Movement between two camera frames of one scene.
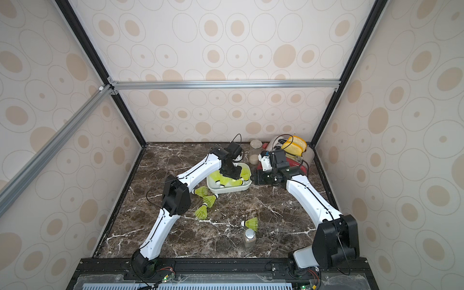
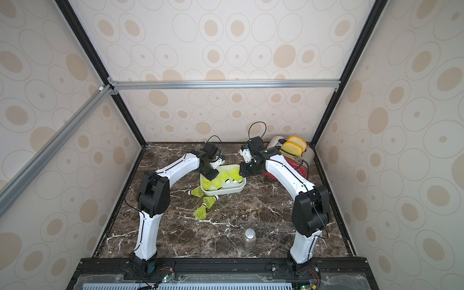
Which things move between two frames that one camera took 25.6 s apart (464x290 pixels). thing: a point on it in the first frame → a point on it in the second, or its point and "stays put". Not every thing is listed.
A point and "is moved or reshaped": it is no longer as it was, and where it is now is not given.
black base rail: [222, 273] stays put
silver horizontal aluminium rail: [317, 84] stays put
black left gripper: [235, 176] → [210, 177]
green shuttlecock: [227, 181] is moved or reshaped
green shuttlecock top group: [201, 191] stays put
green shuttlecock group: [215, 176] is moved or reshaped
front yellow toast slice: [292, 148] stays put
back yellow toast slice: [299, 141] stays put
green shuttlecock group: [201, 213] stays put
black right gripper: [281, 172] → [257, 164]
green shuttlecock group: [210, 200] stays put
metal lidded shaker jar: [250, 238] stays put
